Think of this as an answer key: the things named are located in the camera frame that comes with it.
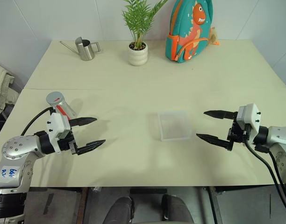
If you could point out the white ribbed plant pot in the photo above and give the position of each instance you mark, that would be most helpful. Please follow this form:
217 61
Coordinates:
138 56

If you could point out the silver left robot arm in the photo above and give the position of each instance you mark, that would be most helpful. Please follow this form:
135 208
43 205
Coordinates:
16 149

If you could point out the clear square plastic container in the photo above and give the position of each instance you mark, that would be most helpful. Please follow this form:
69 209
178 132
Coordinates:
174 126

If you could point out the beige crumpled cloth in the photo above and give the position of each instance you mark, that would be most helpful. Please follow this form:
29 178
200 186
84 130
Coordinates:
2 86

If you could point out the dark rounded shape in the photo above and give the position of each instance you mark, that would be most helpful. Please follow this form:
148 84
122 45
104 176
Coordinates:
176 210
118 211

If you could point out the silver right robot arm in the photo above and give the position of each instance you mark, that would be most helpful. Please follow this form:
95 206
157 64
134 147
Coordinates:
279 137

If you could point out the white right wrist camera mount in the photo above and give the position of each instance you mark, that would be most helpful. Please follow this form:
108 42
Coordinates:
249 116

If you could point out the teal dinosaur backpack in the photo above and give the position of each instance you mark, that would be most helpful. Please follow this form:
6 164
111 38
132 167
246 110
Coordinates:
192 30

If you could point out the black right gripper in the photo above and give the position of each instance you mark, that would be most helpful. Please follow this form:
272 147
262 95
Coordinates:
237 134

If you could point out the green fern plant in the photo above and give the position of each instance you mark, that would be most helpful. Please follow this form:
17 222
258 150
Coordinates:
138 18

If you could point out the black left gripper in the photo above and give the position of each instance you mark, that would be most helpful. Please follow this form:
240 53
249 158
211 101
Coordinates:
64 144

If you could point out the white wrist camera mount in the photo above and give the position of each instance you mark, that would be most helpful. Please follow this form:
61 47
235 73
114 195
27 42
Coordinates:
56 126
249 116

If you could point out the silver cup with red label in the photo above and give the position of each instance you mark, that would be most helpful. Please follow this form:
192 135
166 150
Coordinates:
60 102

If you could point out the stainless steel watering can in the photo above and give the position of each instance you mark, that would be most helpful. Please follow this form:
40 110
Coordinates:
85 50

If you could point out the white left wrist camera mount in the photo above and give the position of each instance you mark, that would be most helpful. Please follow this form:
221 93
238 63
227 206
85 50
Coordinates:
56 126

